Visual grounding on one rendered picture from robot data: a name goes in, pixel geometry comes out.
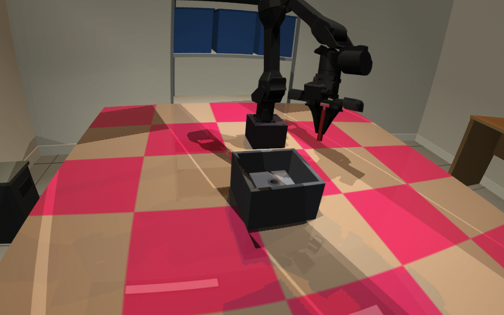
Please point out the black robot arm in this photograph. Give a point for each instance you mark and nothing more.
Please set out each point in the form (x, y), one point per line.
(349, 59)

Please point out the dark red peg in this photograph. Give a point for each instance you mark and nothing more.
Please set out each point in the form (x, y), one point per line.
(320, 136)

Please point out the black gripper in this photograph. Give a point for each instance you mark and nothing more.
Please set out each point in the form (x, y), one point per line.
(335, 105)

